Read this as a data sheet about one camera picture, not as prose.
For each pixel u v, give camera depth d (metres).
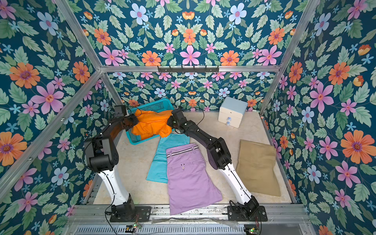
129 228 0.72
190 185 0.82
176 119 0.79
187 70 0.93
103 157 0.55
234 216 0.73
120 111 0.78
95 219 0.72
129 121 0.89
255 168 0.89
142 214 0.74
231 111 1.01
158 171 0.86
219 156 0.64
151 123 0.99
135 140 1.01
